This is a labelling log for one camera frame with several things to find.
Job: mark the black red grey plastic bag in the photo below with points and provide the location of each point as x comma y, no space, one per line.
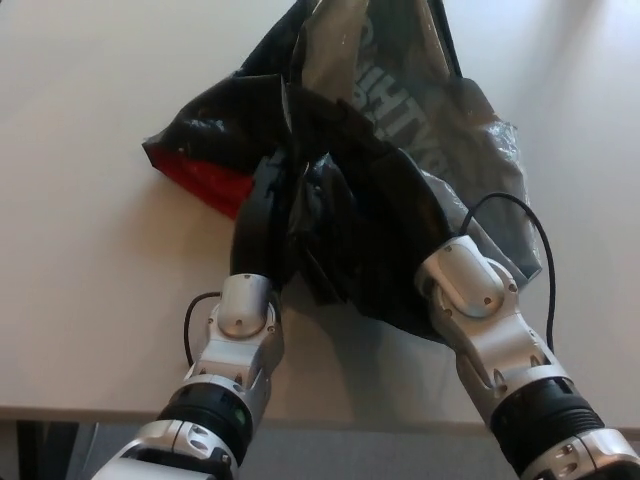
400,100

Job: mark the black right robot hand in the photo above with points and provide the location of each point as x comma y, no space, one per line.
380,235

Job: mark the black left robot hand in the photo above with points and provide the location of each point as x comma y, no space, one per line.
257,235

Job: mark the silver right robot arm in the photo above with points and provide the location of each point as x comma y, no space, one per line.
495,320

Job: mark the grey metal desk leg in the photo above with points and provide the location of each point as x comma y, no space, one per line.
55,450

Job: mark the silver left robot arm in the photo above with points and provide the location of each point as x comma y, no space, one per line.
235,345

